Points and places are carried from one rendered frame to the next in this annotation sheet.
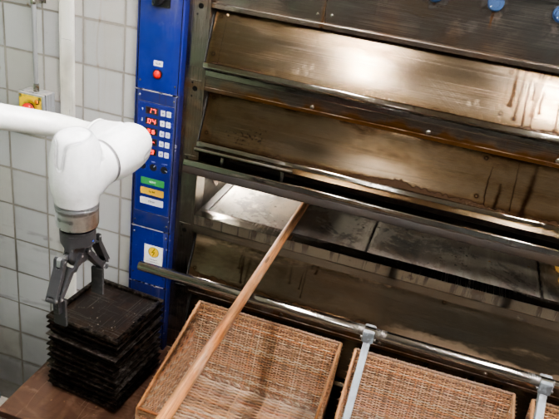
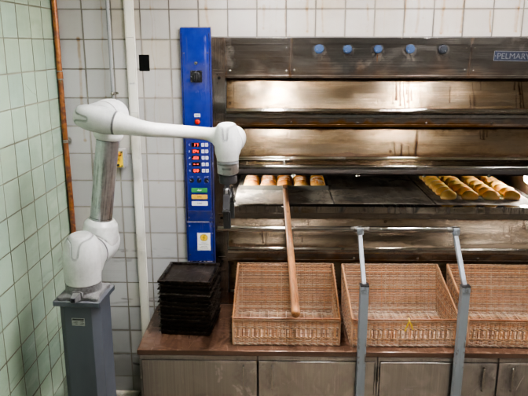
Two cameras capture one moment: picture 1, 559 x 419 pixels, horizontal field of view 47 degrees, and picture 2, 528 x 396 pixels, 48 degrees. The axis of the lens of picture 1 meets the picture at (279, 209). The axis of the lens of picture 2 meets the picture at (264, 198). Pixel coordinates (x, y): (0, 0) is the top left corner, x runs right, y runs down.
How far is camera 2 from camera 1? 1.45 m
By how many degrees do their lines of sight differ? 16
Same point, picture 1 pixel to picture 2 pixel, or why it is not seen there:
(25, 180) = not seen: hidden behind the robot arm
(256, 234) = (269, 207)
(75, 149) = (232, 129)
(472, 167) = (383, 137)
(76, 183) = (233, 146)
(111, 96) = (166, 142)
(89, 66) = not seen: hidden behind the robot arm
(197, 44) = (218, 100)
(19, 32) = not seen: hidden behind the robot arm
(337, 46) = (299, 86)
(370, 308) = (345, 236)
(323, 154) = (302, 148)
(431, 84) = (354, 96)
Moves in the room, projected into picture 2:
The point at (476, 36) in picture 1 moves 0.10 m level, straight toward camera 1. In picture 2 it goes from (372, 67) to (374, 68)
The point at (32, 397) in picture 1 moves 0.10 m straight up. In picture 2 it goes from (154, 340) to (153, 323)
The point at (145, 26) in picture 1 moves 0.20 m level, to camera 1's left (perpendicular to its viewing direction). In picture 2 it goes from (187, 94) to (149, 95)
